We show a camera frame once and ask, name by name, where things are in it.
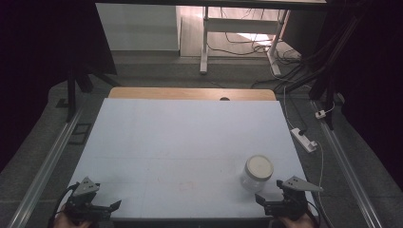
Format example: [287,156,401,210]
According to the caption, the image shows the black metal stand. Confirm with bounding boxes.
[308,15,365,131]
[65,61,122,124]

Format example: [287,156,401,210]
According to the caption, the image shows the person's left hand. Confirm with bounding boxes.
[51,204,93,228]

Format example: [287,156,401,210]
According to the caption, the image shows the wooden table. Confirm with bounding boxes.
[107,86,278,102]

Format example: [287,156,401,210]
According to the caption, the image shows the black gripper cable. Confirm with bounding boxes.
[47,181,81,228]
[305,199,321,228]

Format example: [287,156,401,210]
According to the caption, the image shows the tangled dark floor cables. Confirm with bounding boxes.
[207,8,302,66]

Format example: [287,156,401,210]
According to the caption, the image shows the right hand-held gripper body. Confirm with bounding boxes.
[263,176,324,222]

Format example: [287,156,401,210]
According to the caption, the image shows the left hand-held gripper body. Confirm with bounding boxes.
[65,176,112,222]

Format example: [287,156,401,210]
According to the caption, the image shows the black curtain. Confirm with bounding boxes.
[317,0,403,191]
[0,0,118,174]

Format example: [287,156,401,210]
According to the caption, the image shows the cream round jar lid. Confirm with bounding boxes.
[245,154,275,181]

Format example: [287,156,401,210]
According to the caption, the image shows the white foam board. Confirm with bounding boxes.
[54,97,319,220]

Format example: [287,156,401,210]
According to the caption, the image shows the aluminium floor rail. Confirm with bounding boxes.
[310,100,384,228]
[8,105,86,228]

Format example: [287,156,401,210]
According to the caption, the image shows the white power strip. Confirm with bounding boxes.
[290,127,318,154]

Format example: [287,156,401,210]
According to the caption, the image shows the thin white cable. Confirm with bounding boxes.
[282,85,326,194]

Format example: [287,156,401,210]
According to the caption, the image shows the person's right hand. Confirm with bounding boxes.
[278,211,318,228]

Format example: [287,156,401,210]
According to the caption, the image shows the clear glass jar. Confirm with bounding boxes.
[240,154,275,193]

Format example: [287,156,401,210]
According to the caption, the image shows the white metal desk frame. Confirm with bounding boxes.
[199,6,291,77]

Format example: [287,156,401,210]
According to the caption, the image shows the black rectangular floor frame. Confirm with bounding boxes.
[67,123,93,146]

